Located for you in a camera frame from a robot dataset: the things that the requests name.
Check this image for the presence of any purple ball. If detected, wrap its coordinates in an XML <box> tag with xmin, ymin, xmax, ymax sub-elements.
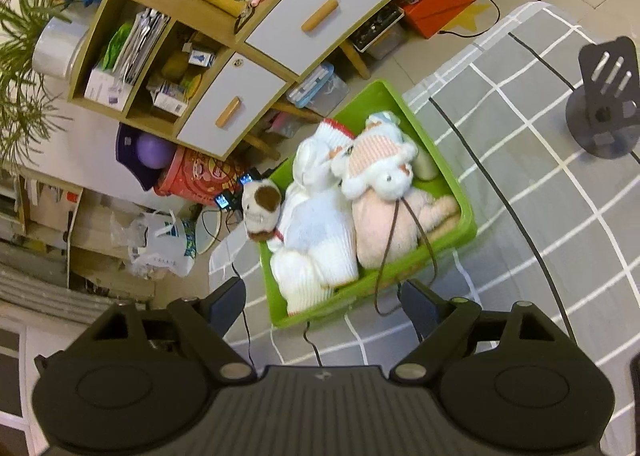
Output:
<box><xmin>136</xmin><ymin>133</ymin><xmax>177</xmax><ymax>170</ymax></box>

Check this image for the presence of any black phone stand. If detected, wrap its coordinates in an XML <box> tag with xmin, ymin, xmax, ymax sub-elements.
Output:
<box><xmin>565</xmin><ymin>36</ymin><xmax>639</xmax><ymax>160</ymax></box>

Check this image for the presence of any red snack bucket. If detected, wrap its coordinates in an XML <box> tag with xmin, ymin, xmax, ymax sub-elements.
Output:
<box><xmin>153</xmin><ymin>146</ymin><xmax>246</xmax><ymax>207</ymax></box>

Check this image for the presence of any orange shoe box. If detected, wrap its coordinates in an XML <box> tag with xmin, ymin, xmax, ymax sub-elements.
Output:
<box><xmin>397</xmin><ymin>0</ymin><xmax>476</xmax><ymax>38</ymax></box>

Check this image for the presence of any green plastic bin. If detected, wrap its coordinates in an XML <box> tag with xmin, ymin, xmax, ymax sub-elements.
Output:
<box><xmin>260</xmin><ymin>81</ymin><xmax>477</xmax><ymax>328</ymax></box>

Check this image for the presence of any white glove red cuff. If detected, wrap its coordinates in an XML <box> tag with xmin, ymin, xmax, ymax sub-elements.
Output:
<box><xmin>292</xmin><ymin>119</ymin><xmax>355</xmax><ymax>195</ymax></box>

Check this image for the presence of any white plastic bag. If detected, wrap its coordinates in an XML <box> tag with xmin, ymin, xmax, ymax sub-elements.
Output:
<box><xmin>110</xmin><ymin>211</ymin><xmax>198</xmax><ymax>279</ymax></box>

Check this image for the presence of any white knitted glove in bin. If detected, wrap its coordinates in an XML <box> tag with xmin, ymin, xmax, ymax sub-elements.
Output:
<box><xmin>270</xmin><ymin>248</ymin><xmax>333</xmax><ymax>316</ymax></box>

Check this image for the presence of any green potted plant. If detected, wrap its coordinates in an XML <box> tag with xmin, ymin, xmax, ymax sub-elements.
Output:
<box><xmin>1</xmin><ymin>0</ymin><xmax>70</xmax><ymax>165</ymax></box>

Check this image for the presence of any small screen device left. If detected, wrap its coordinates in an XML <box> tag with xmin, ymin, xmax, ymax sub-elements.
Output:
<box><xmin>214</xmin><ymin>190</ymin><xmax>234</xmax><ymax>211</ymax></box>

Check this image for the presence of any wooden drawer cabinet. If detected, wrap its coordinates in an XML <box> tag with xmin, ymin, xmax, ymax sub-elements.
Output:
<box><xmin>68</xmin><ymin>0</ymin><xmax>391</xmax><ymax>160</ymax></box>

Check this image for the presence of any grey checked tablecloth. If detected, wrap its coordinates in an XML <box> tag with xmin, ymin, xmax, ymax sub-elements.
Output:
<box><xmin>207</xmin><ymin>0</ymin><xmax>640</xmax><ymax>456</ymax></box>

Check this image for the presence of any pink fluffy plush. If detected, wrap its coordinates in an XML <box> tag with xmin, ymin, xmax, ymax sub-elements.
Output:
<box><xmin>352</xmin><ymin>187</ymin><xmax>460</xmax><ymax>269</ymax></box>

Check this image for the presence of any white fluffy sock roll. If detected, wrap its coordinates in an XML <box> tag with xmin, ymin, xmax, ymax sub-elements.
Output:
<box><xmin>272</xmin><ymin>185</ymin><xmax>359</xmax><ymax>289</ymax></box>

